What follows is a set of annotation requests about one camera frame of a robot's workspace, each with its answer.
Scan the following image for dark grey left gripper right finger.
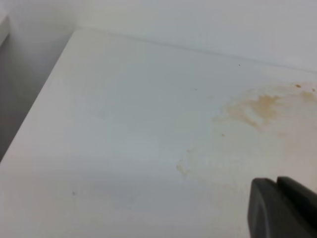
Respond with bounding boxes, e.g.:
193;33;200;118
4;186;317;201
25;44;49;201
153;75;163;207
277;177;317;223

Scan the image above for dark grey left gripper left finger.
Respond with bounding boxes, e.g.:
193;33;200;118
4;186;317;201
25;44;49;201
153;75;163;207
248;178;317;238

